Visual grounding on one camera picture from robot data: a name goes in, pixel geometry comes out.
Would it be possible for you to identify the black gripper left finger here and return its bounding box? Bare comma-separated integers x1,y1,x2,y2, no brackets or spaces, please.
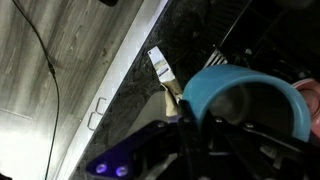
177,99,202,180

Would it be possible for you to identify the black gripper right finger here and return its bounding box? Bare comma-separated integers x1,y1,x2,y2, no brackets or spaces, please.
202,111,320,180

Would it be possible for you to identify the blue mug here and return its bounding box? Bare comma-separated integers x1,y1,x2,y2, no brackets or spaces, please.
181,63,312,143

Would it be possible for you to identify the couscous carton box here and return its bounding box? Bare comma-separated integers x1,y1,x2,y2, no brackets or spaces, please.
147,45,184,118

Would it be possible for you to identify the pink bowl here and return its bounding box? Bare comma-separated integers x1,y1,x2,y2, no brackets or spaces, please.
292,78,320,138

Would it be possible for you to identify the white lower cabinet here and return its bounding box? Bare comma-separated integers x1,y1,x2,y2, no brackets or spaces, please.
54,0,170,180

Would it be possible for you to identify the black dish rack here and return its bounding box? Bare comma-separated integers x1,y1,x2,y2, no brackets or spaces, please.
203,0,320,84

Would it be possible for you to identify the silver cabinet handle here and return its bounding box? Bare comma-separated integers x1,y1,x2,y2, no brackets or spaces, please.
94,96,109,116
86,111,101,132

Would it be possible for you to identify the black floor cable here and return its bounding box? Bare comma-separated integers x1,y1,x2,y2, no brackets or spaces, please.
12,0,61,180

